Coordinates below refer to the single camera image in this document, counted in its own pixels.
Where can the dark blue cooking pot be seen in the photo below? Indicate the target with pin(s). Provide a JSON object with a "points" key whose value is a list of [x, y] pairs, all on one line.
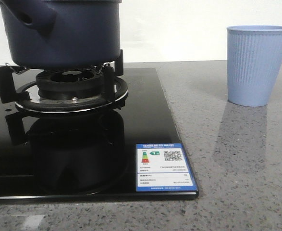
{"points": [[62, 34]]}

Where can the blue white energy label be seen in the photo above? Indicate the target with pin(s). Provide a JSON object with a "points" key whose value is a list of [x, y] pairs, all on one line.
{"points": [[163, 167]]}

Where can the black round gas burner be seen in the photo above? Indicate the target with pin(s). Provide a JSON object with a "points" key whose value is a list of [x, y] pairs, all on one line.
{"points": [[66, 85]]}

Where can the black pot support grate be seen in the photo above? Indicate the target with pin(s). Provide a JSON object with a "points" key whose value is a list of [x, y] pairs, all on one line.
{"points": [[113, 94]]}

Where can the light blue ribbed cup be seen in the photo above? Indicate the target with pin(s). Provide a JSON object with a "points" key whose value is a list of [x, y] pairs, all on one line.
{"points": [[254, 58]]}

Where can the black glass gas stove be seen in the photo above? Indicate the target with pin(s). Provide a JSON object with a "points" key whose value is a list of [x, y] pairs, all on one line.
{"points": [[86, 156]]}

